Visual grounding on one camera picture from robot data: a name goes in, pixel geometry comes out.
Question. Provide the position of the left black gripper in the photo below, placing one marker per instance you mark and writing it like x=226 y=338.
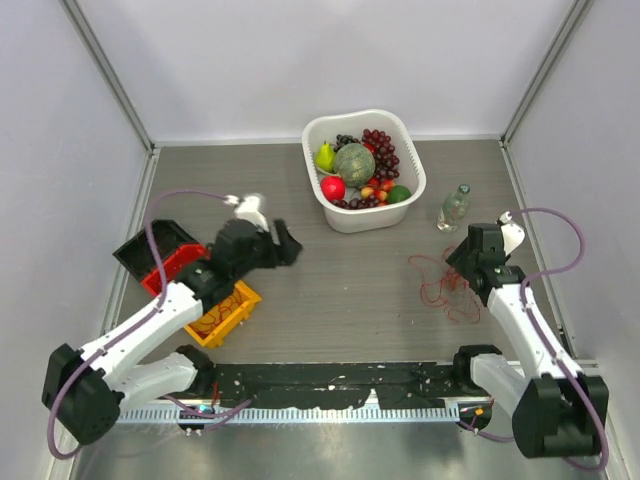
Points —
x=285 y=253

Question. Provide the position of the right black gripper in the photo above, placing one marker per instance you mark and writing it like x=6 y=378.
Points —
x=457 y=257

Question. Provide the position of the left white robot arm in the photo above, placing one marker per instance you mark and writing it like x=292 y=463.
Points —
x=86 y=389

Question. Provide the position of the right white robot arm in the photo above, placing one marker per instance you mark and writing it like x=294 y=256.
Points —
x=556 y=408

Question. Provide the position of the clear glass bottle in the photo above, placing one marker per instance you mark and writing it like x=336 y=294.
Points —
x=454 y=208

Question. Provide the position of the red apple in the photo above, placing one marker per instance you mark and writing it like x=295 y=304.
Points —
x=333 y=188

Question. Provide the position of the green lime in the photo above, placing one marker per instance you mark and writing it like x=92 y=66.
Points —
x=398 y=194

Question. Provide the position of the red plastic bin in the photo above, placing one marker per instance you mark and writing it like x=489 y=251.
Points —
x=184 y=255

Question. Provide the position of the white plastic fruit basket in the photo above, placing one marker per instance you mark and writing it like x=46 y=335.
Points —
x=412 y=175

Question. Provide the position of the green yellow pear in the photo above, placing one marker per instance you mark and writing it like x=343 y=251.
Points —
x=324 y=159

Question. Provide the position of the cherry cluster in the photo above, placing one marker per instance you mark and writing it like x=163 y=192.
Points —
x=374 y=194

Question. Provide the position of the yellow plastic bin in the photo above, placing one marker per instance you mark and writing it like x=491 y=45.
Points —
x=212 y=328

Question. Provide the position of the green netted melon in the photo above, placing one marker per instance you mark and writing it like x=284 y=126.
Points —
x=355 y=164

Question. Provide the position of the red grape bunch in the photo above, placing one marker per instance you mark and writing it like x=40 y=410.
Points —
x=380 y=144

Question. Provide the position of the dark grape bunch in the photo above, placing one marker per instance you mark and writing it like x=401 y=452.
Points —
x=343 y=140

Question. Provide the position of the black plastic bin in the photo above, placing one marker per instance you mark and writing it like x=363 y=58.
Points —
x=135 y=255

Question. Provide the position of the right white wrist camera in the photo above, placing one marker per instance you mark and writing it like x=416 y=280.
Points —
x=512 y=233

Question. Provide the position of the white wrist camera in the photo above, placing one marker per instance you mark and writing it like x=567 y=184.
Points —
x=249 y=208
x=512 y=233

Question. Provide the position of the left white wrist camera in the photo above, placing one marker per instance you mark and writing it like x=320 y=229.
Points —
x=249 y=208

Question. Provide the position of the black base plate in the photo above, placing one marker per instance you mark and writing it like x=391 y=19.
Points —
x=335 y=386

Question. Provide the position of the slotted cable duct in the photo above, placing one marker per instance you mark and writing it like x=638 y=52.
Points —
x=164 y=413

